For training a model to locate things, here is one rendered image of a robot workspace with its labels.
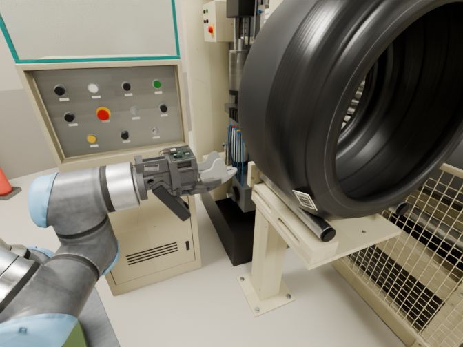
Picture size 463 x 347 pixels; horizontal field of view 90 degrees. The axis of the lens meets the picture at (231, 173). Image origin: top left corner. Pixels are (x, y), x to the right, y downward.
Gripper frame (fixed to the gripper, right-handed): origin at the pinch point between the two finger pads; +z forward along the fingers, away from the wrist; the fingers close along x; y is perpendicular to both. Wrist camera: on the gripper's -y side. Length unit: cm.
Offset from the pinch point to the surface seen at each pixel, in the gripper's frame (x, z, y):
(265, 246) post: 26, 28, -62
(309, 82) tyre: -9.5, 10.1, 20.6
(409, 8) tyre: -12.6, 24.5, 31.0
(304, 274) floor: 31, 65, -107
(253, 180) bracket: 22.8, 18.0, -19.4
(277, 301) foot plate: 21, 38, -106
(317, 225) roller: -8.6, 21.2, -15.8
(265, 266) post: 25, 29, -76
